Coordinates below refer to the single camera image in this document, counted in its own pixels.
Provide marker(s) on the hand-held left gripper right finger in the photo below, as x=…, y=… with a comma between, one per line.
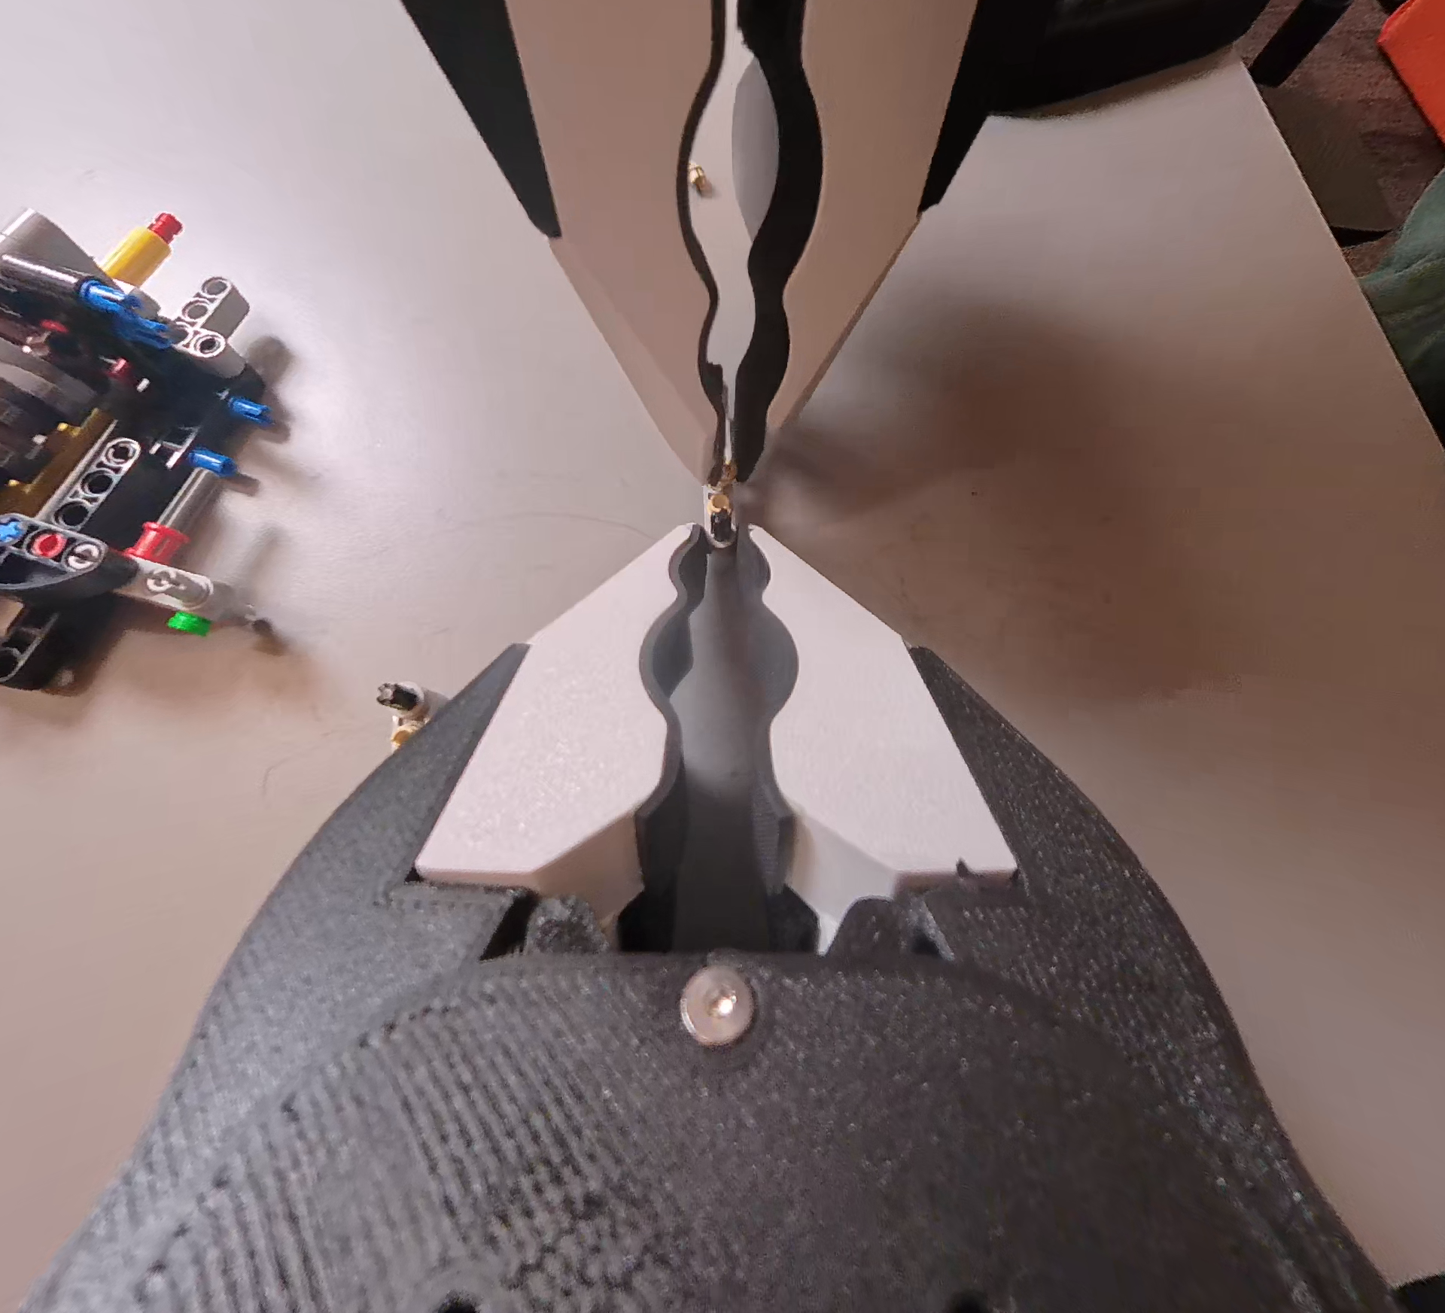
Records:
x=894, y=748

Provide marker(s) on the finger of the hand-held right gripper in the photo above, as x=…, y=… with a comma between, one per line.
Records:
x=894, y=71
x=611, y=94

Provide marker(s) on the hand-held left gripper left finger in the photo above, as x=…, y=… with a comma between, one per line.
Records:
x=543, y=748

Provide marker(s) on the lego car chassis assembly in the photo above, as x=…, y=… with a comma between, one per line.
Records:
x=104, y=431

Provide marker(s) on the orange bag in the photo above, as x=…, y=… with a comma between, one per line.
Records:
x=1419, y=59

